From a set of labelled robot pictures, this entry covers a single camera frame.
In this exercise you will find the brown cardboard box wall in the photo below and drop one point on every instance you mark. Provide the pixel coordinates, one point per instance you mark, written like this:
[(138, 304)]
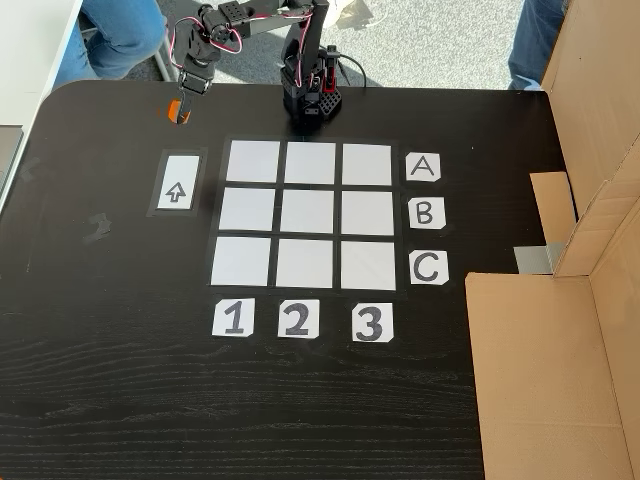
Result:
[(540, 375)]

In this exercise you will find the paper label letter B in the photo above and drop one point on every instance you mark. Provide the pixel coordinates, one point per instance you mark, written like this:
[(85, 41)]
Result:
[(426, 213)]

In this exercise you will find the paper label number 3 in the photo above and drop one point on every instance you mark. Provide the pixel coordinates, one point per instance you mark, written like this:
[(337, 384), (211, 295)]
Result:
[(372, 322)]

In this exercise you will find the standing person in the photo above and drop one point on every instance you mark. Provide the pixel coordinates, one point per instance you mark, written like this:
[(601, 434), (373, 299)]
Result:
[(532, 45)]

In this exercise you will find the grey duct tape strip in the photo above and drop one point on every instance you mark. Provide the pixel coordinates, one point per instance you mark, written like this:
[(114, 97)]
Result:
[(537, 259)]

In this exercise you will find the paper label number 1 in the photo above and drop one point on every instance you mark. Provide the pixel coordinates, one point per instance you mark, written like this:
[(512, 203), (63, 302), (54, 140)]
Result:
[(233, 317)]

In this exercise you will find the white metal chair leg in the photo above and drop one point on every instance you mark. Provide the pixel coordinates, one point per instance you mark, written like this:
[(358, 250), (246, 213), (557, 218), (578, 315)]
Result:
[(167, 50)]

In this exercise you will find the paper label number 2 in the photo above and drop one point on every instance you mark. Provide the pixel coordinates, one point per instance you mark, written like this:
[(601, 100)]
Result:
[(299, 319)]

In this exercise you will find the paper label letter C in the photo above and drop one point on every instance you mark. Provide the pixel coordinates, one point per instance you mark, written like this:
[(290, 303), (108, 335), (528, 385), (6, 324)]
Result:
[(429, 268)]

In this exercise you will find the white desk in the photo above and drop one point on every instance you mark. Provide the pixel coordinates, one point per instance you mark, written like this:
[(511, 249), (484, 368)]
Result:
[(30, 50)]

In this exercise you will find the red black clamp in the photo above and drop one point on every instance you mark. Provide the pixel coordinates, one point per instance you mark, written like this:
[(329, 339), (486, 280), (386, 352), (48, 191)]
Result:
[(330, 82)]

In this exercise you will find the white paper grid square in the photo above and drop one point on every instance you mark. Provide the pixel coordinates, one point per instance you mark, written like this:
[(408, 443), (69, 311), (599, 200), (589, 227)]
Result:
[(247, 210), (253, 161), (368, 266), (310, 163), (307, 211), (366, 165), (367, 213), (240, 261), (304, 263)]

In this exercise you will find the round orange token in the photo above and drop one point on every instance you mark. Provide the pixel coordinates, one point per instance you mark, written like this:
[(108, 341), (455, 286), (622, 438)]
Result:
[(173, 110)]

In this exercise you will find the paper label letter A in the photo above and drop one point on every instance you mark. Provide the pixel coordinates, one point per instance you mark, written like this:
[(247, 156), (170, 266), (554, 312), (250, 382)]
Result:
[(422, 167)]

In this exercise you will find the white arrow paper sheet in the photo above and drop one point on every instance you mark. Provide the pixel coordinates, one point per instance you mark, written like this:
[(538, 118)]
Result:
[(178, 182)]

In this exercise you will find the grey flat device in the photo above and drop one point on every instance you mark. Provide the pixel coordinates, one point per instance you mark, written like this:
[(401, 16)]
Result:
[(7, 150)]

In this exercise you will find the seated person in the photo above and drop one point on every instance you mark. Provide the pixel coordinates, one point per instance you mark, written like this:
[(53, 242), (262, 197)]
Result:
[(120, 40)]

